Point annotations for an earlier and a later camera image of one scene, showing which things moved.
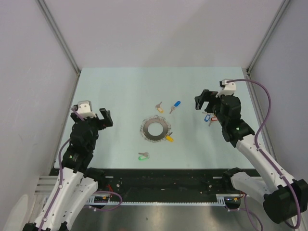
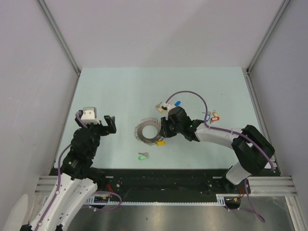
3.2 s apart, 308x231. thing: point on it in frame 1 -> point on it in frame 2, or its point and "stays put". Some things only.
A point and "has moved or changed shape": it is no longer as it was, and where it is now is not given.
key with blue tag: x=173 y=108 stays put
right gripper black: x=205 y=96 -> x=164 y=131
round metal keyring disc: x=145 y=124 has moved or changed shape
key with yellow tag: x=158 y=107 stays put
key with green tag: x=144 y=157 stays put
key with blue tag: x=207 y=117 stays put
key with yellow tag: x=168 y=137 -> x=160 y=143
